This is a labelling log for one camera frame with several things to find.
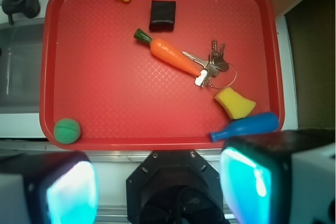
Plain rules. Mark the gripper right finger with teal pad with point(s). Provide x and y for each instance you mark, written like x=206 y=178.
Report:
x=280 y=177

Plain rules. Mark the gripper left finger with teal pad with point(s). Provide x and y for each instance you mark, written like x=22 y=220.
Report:
x=59 y=187

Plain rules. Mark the orange toy carrot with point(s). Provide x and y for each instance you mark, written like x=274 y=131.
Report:
x=167 y=53

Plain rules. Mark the blue toy bottle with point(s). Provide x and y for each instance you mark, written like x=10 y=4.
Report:
x=257 y=124

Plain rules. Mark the green textured ball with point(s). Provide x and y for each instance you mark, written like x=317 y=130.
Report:
x=67 y=131

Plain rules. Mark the yellow sponge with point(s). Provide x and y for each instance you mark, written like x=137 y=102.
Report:
x=235 y=105

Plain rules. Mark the silver key bunch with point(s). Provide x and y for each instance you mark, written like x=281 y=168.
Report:
x=212 y=67

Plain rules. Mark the red plastic tray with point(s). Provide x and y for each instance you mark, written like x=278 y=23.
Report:
x=124 y=98

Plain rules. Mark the steel sink basin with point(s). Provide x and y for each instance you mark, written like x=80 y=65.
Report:
x=21 y=51

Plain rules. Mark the black faucet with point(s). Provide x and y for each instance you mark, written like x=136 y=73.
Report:
x=29 y=8

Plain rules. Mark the black rectangular block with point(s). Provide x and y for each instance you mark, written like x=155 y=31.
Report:
x=162 y=17

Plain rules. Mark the black octagonal mount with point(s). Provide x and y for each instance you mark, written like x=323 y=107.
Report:
x=175 y=187

